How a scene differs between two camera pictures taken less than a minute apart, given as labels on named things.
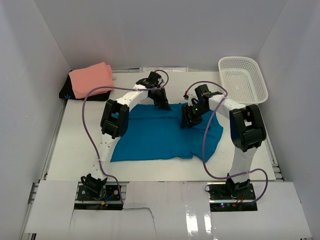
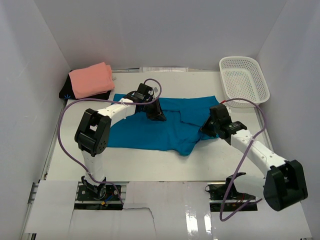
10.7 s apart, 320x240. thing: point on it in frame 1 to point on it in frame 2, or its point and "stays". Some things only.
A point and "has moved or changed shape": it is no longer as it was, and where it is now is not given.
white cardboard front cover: x=165 y=210 stays
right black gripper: x=186 y=110 to x=205 y=128
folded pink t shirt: x=84 y=81 stays
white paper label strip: x=145 y=69 stays
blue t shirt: x=155 y=134 has moved or changed shape
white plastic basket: x=243 y=80 stays
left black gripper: x=163 y=103 to x=158 y=113
